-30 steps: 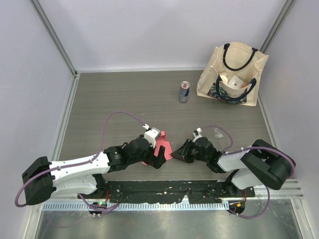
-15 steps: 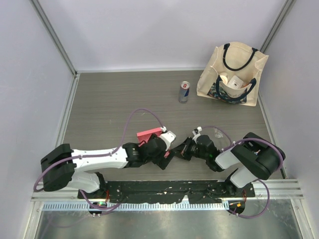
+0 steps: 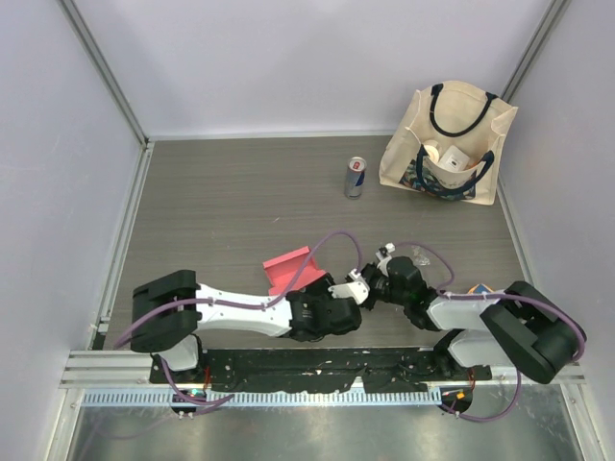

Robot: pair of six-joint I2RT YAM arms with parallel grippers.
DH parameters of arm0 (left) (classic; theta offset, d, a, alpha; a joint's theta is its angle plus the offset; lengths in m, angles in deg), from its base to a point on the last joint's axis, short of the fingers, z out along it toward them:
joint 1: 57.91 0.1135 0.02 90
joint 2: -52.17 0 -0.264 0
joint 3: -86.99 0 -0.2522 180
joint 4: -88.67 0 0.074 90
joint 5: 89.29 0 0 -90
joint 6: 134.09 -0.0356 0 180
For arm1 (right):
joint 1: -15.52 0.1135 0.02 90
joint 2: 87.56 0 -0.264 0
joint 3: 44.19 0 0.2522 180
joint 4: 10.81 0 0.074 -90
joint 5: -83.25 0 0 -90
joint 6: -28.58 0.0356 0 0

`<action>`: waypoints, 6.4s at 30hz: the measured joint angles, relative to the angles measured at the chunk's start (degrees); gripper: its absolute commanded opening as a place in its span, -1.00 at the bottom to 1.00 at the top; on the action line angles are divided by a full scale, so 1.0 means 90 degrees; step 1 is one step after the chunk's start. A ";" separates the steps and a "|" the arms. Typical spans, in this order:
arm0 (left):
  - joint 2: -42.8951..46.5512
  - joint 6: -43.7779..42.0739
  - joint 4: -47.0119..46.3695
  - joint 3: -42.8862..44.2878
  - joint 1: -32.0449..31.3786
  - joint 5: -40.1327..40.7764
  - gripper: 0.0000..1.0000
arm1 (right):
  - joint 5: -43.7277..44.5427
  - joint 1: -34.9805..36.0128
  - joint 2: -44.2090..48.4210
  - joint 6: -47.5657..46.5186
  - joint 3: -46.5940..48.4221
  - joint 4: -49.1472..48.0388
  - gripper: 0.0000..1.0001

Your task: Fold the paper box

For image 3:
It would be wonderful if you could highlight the clear plastic wrapper scrap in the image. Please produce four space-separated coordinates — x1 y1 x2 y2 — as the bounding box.
411 245 431 267

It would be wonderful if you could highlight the pink paper box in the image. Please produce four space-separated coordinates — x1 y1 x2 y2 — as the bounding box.
262 246 326 296

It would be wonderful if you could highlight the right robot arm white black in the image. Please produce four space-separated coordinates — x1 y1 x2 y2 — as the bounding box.
361 256 587 384

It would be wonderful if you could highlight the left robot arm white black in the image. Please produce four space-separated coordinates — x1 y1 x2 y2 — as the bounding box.
127 270 369 383

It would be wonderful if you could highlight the orange blue small box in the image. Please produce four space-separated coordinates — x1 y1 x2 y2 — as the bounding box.
468 283 494 295

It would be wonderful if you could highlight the white box in bag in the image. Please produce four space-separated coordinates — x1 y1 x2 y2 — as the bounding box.
438 145 471 173

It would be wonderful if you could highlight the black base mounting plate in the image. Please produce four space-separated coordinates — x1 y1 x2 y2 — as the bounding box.
170 348 492 394

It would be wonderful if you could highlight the silver blue drink can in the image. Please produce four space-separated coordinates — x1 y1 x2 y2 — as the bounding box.
344 157 366 199

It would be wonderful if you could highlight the white tape roll in bag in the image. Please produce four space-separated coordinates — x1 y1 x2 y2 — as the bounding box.
423 139 440 164

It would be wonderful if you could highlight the beige canvas tote bag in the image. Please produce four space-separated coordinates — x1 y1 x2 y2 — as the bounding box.
379 81 518 206

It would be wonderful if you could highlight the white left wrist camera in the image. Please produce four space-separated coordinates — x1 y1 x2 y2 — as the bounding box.
328 269 370 305

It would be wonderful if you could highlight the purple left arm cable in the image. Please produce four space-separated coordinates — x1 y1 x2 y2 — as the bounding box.
112 230 365 415

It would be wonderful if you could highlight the grey slotted cable duct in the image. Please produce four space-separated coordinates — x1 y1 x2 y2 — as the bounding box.
82 388 442 407

